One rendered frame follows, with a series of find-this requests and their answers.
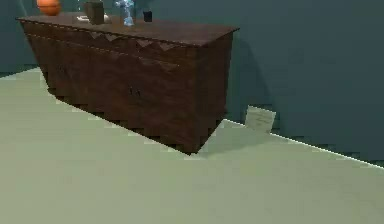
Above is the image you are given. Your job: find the dark brown wooden sideboard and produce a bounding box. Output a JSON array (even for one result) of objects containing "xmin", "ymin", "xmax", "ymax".
[{"xmin": 16, "ymin": 12, "xmax": 240, "ymax": 156}]

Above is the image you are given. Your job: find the pale blue glass figurine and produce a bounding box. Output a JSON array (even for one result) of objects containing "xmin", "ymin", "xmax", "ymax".
[{"xmin": 115, "ymin": 0, "xmax": 136, "ymax": 28}]

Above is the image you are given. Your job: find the brown box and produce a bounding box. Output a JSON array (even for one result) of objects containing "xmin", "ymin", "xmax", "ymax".
[{"xmin": 84, "ymin": 0, "xmax": 106, "ymax": 26}]

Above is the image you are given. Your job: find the orange ball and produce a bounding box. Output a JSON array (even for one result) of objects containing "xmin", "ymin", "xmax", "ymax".
[{"xmin": 36, "ymin": 0, "xmax": 62, "ymax": 17}]

